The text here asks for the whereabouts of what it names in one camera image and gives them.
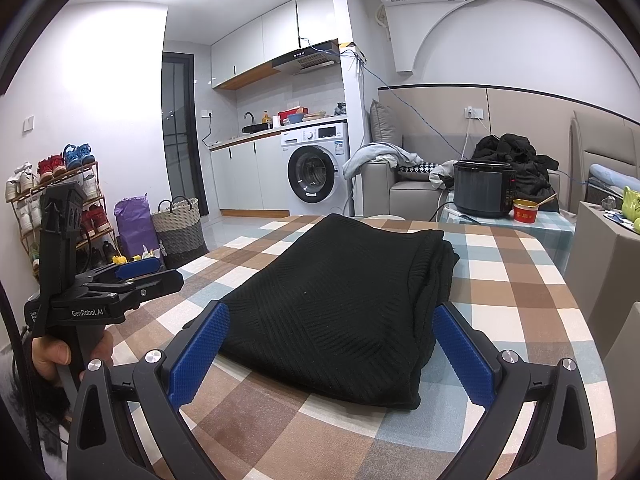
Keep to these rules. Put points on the white washing machine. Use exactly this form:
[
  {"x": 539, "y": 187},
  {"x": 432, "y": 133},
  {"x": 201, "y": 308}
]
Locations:
[{"x": 310, "y": 135}]

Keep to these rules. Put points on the small green toy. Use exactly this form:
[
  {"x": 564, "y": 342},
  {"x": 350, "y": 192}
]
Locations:
[{"x": 636, "y": 226}]

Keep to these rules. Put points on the yellow plush toy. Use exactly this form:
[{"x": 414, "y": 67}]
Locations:
[{"x": 120, "y": 260}]

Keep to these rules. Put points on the person's left hand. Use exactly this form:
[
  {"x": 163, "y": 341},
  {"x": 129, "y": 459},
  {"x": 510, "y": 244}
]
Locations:
[{"x": 50, "y": 357}]

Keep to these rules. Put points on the beige sofa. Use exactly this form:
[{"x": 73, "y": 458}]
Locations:
[{"x": 600, "y": 135}]

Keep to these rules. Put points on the shoe rack with shoes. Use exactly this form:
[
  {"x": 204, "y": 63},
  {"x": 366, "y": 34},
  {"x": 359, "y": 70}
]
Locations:
[{"x": 50, "y": 165}]

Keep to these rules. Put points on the blue bowl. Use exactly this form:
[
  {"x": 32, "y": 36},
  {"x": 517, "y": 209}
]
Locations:
[{"x": 295, "y": 118}]

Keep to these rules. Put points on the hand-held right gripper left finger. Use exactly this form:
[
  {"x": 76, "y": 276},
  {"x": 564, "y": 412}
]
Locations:
[{"x": 200, "y": 350}]

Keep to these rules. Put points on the range hood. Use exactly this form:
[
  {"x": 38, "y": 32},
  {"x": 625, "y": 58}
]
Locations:
[{"x": 305, "y": 57}]

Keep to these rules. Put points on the purple bag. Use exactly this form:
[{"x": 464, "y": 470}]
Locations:
[{"x": 132, "y": 225}]

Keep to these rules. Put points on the woven basket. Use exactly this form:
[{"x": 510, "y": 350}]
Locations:
[{"x": 177, "y": 235}]

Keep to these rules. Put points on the white upper cabinets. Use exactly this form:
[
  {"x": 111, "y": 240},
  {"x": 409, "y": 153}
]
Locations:
[{"x": 250, "y": 45}]

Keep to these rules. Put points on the light grey garment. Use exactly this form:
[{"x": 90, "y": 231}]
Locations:
[{"x": 442, "y": 175}]

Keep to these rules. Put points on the pile of black clothes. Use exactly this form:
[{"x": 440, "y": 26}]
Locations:
[{"x": 520, "y": 155}]

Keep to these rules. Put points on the small table with teal cloth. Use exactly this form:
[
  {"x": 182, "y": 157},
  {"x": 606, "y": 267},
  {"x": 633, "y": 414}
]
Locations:
[{"x": 555, "y": 240}]

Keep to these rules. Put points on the black knit sweater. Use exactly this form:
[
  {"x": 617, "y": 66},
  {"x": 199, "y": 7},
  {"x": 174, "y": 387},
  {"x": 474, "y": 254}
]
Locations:
[{"x": 325, "y": 300}]

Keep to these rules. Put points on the beige coffee table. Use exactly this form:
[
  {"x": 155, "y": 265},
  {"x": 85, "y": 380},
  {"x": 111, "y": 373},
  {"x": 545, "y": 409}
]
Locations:
[{"x": 595, "y": 260}]

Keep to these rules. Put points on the grey blanket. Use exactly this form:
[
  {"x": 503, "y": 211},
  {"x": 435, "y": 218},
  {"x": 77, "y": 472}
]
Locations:
[{"x": 375, "y": 155}]

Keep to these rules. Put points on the dark glass door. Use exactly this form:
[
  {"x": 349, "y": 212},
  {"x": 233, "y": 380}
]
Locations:
[{"x": 180, "y": 150}]

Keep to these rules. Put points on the beige side table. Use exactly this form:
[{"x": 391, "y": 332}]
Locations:
[{"x": 625, "y": 360}]

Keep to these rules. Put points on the gold spoon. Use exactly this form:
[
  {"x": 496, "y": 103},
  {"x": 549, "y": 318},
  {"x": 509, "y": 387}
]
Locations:
[{"x": 546, "y": 201}]

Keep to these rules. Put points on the grey sofa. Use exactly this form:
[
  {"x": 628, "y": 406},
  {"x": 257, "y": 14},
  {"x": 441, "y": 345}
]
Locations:
[{"x": 415, "y": 200}]

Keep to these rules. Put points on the checkered tablecloth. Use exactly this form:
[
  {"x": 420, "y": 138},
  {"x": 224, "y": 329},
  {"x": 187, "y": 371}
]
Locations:
[{"x": 520, "y": 280}]

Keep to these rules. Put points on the grey cushion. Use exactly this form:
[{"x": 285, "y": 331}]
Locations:
[{"x": 385, "y": 122}]

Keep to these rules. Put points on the white wall socket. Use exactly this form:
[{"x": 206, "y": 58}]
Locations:
[{"x": 474, "y": 112}]

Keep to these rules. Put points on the red instant noodle bowl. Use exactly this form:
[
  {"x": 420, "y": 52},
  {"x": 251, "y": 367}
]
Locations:
[{"x": 525, "y": 214}]

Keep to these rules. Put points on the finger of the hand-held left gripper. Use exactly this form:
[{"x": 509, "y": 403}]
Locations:
[
  {"x": 137, "y": 270},
  {"x": 160, "y": 282}
]

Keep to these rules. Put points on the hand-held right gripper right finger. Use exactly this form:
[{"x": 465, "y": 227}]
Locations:
[{"x": 462, "y": 355}]

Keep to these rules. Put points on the light blue pillow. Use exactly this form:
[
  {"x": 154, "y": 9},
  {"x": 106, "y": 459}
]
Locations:
[{"x": 612, "y": 177}]

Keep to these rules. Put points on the yellow bottle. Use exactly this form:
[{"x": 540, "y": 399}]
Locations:
[{"x": 266, "y": 120}]

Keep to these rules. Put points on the red container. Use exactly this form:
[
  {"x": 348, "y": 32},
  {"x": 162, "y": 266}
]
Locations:
[{"x": 289, "y": 114}]

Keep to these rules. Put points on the black rice cooker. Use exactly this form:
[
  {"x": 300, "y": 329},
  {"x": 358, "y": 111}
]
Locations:
[{"x": 480, "y": 190}]

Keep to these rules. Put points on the white round stool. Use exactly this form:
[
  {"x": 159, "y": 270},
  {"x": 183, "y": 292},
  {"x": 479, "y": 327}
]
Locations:
[{"x": 387, "y": 216}]

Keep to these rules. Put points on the houndstooth cushion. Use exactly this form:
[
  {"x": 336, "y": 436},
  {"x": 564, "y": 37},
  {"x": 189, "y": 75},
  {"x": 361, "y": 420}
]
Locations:
[{"x": 417, "y": 170}]

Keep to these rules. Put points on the black faucet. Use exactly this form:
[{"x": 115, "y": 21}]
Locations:
[{"x": 249, "y": 117}]

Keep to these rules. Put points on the white router box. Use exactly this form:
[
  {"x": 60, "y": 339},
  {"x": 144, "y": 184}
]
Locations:
[{"x": 352, "y": 51}]

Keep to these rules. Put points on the white lower kitchen cabinets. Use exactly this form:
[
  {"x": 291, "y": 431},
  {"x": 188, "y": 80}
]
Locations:
[{"x": 245, "y": 175}]

